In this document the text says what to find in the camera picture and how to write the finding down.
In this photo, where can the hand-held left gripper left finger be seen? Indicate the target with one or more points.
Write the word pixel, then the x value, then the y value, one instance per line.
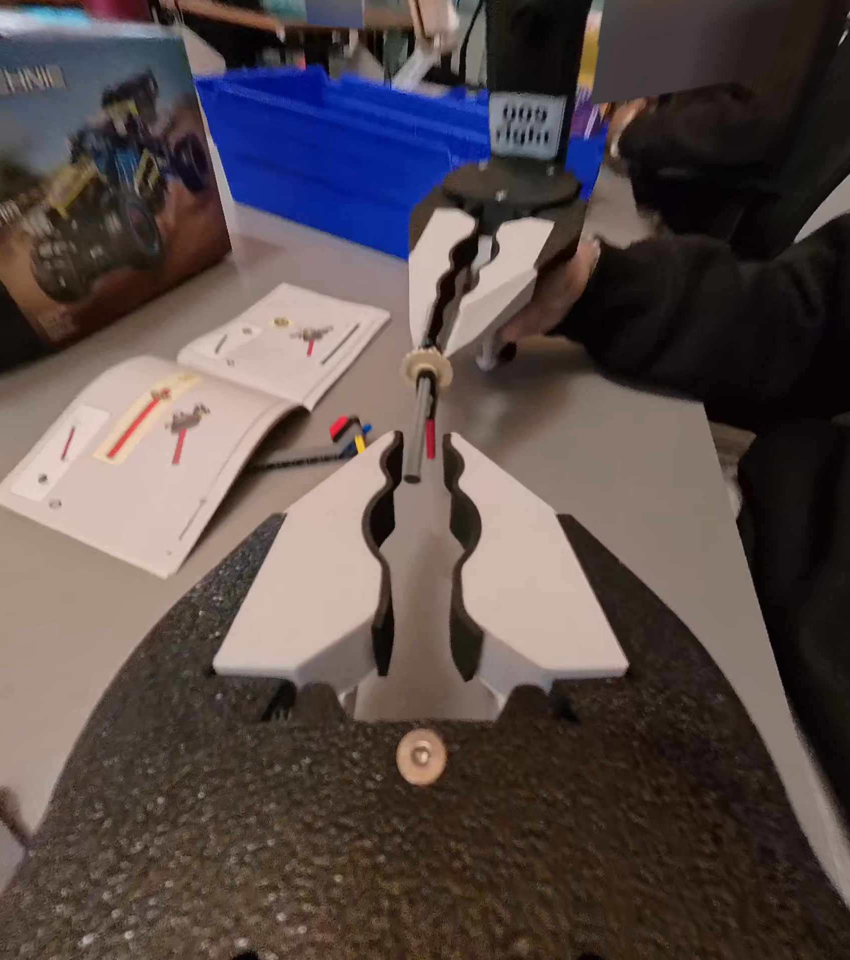
pixel 305 600

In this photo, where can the lego gear axle assembly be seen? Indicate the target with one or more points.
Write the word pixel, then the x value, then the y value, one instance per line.
pixel 419 427

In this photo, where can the person's right hand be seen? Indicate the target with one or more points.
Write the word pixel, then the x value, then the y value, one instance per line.
pixel 563 292

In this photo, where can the person's black-clothed body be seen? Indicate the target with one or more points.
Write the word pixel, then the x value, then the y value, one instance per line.
pixel 830 600

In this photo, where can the lego set box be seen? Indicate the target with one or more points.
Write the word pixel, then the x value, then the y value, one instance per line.
pixel 94 187

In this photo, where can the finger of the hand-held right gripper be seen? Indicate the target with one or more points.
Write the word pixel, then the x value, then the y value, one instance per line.
pixel 507 277
pixel 432 255

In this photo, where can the tagged blue storage bin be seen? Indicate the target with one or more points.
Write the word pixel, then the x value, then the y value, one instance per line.
pixel 335 187

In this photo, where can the open instruction booklet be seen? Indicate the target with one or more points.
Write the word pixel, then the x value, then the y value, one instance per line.
pixel 169 465

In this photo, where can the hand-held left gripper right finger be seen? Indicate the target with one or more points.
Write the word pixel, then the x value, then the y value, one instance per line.
pixel 537 600

